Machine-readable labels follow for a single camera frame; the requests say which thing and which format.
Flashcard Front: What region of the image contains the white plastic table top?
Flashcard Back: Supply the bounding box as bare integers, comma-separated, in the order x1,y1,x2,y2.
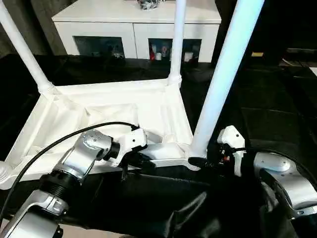
0,73,207,191

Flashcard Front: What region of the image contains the white plastic table leg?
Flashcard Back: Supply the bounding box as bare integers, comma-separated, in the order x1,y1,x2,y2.
0,0,57,94
0,159,16,191
167,0,188,85
189,0,266,160

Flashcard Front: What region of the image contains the black table mat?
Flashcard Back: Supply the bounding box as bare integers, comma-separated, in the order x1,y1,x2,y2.
0,53,317,238

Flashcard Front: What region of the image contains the long black bar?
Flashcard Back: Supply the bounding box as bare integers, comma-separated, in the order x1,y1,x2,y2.
285,48,317,53

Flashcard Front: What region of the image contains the white sideboard cabinet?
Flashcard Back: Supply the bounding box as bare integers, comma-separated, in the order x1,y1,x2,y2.
51,0,223,63

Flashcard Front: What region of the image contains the grey pleated curtain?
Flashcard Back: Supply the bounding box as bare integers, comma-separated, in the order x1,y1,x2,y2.
0,0,68,57

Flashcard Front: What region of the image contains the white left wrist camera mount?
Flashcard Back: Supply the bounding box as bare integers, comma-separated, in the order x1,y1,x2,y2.
112,127,150,169

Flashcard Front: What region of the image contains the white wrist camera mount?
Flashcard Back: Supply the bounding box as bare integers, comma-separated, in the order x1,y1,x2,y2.
216,125,246,178
112,127,150,169

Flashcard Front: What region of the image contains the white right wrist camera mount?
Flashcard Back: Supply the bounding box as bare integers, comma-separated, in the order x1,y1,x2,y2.
216,125,246,178

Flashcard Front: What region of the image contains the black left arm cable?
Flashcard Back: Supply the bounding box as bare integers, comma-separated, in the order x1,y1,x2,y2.
0,120,140,220

